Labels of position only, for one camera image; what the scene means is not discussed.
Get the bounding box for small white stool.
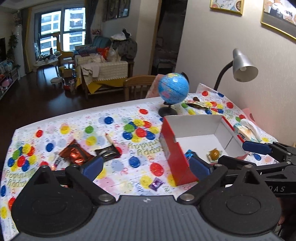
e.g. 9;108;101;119
50;77;63;88

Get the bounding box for small beige stick snack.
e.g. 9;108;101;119
105;133;114;145

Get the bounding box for white black snack packet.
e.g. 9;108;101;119
51;155;70;171

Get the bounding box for shiny orange-brown snack bag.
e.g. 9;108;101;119
59;140;94;166

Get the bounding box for silver gooseneck desk lamp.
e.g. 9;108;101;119
214;48;259;90

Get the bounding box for yellow round wrapped snack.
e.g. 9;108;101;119
207;148;223;163

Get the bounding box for tissue pack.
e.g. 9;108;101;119
233;118;262;143

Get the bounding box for wooden chair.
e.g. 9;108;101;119
123;75;156;101

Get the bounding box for gold framed picture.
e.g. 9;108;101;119
260;0;296;40
210;0;244;15

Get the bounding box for green gold snack wrapper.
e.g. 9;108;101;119
183;97;209;109

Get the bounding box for round coffee table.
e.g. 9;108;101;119
33;54;62;73

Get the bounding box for long low tv cabinet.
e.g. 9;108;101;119
0;68;20;99

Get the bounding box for small blue globe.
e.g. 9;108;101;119
158;72;190;118

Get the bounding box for red white cardboard box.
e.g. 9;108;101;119
159;115;247;186

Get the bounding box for sofa with cream cover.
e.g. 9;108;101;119
74;34;137;94

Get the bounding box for purple wrapped candy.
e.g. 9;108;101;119
149;178;164;191

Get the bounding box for colourful balloon tablecloth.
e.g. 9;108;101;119
0;83;280;241

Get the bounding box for dark chocolate snack packet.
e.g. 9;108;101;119
95;145;121;162

